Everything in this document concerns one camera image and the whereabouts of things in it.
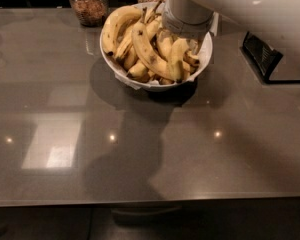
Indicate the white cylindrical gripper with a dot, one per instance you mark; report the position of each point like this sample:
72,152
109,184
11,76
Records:
183,26

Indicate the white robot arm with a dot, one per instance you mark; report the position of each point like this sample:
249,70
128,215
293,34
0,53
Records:
274,21

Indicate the white stand behind bowl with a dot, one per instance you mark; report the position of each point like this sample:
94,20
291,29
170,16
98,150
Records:
215,24

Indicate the banana behind centre banana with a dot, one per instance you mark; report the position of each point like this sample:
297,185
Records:
152,19

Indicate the upright middle banana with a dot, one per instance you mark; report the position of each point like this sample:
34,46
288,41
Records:
164,43

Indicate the white bowl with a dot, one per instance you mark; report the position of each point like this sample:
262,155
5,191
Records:
194,46

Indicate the spotted right edge banana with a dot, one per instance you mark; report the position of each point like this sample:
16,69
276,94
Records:
191,58

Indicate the long spotted centre banana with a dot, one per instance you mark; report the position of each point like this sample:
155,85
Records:
142,34

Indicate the front right banana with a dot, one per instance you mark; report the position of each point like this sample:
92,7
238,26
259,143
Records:
175,59

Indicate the small lower left banana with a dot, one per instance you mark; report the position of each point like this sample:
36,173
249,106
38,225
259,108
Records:
137,71

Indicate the large left banana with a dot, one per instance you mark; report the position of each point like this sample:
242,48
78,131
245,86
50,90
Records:
113,24

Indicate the left glass jar with granola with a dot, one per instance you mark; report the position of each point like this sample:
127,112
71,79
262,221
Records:
90,13

